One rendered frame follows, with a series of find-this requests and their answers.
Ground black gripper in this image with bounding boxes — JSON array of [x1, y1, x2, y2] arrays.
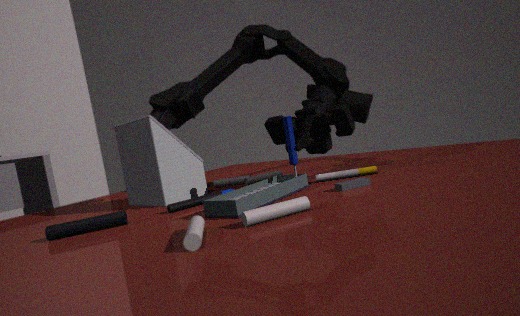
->
[[264, 96, 355, 152]]

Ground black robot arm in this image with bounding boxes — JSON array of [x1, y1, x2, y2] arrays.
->
[[149, 25, 373, 131]]

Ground grey keyboard with white letter keys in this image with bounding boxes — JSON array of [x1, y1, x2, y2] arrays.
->
[[202, 173, 309, 219]]

